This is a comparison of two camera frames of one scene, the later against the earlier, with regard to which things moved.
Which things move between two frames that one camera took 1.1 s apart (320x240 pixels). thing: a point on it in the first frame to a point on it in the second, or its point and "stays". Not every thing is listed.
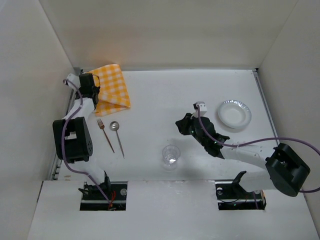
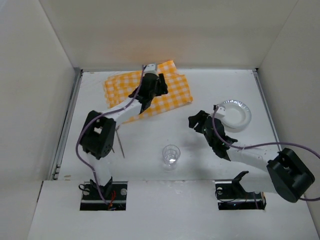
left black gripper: (93, 90) to (151, 81)
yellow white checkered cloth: (113, 95) to (119, 87)
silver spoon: (114, 126) stays
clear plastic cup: (171, 154) stays
